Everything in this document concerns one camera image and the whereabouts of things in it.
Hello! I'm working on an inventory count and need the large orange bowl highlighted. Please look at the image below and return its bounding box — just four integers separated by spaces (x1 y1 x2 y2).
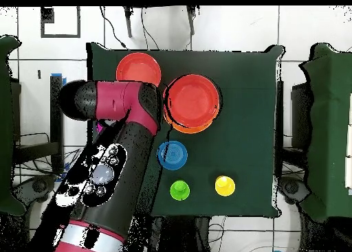
163 91 220 135

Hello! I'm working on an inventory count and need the blue bowl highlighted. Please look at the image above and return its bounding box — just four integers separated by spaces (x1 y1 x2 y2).
156 140 188 171

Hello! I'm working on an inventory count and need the large red bowl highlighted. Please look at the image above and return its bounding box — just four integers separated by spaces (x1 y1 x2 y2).
164 73 221 128
115 51 162 87

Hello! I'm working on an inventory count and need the green cup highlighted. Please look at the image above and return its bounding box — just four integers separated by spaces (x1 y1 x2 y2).
169 179 191 201

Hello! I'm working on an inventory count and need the dark green table cloth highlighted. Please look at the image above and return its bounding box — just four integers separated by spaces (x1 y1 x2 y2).
86 42 285 218

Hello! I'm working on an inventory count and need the yellow cup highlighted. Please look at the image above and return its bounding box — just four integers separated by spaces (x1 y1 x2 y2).
214 175 237 197

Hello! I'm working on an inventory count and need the black table base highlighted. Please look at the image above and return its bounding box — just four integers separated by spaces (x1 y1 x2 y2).
131 215 214 252

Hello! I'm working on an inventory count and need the black upright bar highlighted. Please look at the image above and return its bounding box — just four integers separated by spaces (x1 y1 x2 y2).
276 80 284 176

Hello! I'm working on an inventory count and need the black stand leg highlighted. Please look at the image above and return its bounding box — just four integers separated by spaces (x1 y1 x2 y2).
186 5 197 36
122 6 133 38

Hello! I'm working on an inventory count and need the black round device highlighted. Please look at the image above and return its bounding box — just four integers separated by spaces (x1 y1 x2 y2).
12 174 57 206
277 174 310 206

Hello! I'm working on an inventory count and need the green cloth covered table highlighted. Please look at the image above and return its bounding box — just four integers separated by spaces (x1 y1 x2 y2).
0 35 27 217
299 43 352 222

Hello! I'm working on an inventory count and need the tangle of black cables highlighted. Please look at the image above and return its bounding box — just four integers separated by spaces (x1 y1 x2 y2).
13 147 87 187

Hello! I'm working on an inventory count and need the black cable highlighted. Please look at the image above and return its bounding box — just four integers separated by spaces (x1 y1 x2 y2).
99 6 129 50

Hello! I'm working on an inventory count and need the black post with blue tape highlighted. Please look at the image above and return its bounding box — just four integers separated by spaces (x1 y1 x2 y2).
49 73 67 174

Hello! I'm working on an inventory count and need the black square frame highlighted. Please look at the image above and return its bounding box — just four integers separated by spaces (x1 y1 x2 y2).
40 6 81 39

